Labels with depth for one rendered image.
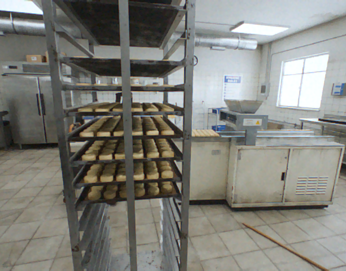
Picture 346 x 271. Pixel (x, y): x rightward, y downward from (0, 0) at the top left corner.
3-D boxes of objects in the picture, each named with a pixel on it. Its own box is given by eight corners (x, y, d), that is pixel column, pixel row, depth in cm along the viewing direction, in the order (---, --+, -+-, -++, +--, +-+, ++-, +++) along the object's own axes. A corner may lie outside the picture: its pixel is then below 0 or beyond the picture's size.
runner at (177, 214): (159, 167, 146) (159, 164, 145) (163, 167, 146) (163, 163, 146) (175, 222, 85) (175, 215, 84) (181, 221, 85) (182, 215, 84)
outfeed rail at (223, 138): (328, 140, 248) (329, 135, 246) (331, 141, 245) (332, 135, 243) (168, 140, 235) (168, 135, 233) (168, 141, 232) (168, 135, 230)
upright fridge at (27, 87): (84, 140, 587) (78, 67, 541) (77, 148, 501) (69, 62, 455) (31, 142, 554) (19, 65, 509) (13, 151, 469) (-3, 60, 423)
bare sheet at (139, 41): (95, 44, 118) (95, 42, 118) (161, 48, 125) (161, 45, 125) (56, -1, 61) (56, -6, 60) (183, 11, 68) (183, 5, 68)
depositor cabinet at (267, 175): (293, 184, 314) (302, 132, 295) (331, 210, 244) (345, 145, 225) (214, 186, 305) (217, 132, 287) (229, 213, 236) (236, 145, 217)
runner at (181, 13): (159, 49, 128) (159, 44, 127) (163, 49, 128) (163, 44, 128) (178, 9, 67) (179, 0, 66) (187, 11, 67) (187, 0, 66)
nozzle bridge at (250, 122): (239, 132, 289) (242, 109, 282) (265, 145, 219) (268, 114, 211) (217, 132, 287) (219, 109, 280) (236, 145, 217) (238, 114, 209)
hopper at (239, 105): (242, 109, 274) (243, 99, 270) (263, 114, 219) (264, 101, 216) (222, 109, 272) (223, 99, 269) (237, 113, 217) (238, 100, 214)
